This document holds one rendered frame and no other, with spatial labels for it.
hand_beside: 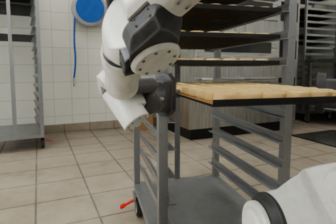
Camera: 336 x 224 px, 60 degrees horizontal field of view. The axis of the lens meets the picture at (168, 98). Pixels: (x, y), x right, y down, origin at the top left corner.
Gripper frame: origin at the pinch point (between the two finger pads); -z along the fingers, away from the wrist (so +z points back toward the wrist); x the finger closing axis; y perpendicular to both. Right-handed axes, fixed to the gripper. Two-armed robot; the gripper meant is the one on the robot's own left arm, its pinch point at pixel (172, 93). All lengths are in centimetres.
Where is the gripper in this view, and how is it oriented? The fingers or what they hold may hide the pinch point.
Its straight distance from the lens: 86.4
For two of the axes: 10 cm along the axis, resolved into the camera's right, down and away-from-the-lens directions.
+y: -8.6, -0.6, 5.1
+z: -5.2, 0.9, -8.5
